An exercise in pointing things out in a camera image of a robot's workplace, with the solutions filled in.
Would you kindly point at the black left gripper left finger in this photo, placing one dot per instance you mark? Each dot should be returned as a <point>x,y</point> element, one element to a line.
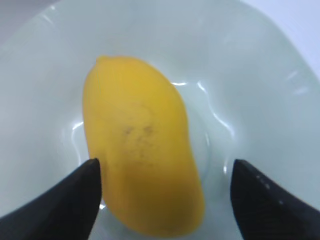
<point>67,211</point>

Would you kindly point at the yellow mango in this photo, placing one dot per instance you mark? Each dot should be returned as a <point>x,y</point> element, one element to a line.
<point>136,125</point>

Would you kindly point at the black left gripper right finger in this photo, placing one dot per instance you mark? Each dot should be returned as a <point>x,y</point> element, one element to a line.
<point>265,211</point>

